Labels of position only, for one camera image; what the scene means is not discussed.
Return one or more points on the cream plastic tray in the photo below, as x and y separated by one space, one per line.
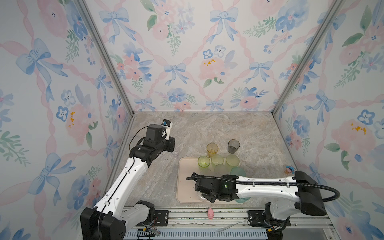
186 193

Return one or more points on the smooth green plastic cup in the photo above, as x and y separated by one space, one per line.
204 162

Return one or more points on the aluminium right corner post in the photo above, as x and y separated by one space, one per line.
330 16

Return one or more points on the aluminium left corner post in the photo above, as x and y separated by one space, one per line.
95 34

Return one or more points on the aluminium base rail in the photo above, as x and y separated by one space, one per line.
229 224

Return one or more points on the pink blue toy figure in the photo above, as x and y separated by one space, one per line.
289 170

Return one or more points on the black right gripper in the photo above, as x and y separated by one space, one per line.
210 199

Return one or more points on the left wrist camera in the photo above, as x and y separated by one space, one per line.
167 125

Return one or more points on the yellow plastic cup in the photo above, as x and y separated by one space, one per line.
212 149

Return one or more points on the pink pig toy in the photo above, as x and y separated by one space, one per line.
210 213

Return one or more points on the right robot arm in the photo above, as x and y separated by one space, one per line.
297 194

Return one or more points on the aluminium corner post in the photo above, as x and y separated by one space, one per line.
95 34
330 16

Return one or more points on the smoky grey plastic cup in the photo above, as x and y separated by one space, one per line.
233 146

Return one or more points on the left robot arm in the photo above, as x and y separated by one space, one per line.
107 220

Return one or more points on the dimpled yellow-green plastic cup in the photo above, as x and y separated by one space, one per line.
232 161

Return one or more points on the dimpled clear cup front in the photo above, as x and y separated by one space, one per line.
221 170

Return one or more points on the small clear glass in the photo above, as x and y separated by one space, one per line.
201 198

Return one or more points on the dimpled teal plastic cup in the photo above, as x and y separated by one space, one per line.
241 200

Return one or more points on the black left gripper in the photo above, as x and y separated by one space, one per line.
171 142

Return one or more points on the dimpled light green cup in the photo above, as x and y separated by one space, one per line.
217 160

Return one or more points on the dimpled clear cup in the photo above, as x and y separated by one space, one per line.
206 172
221 170

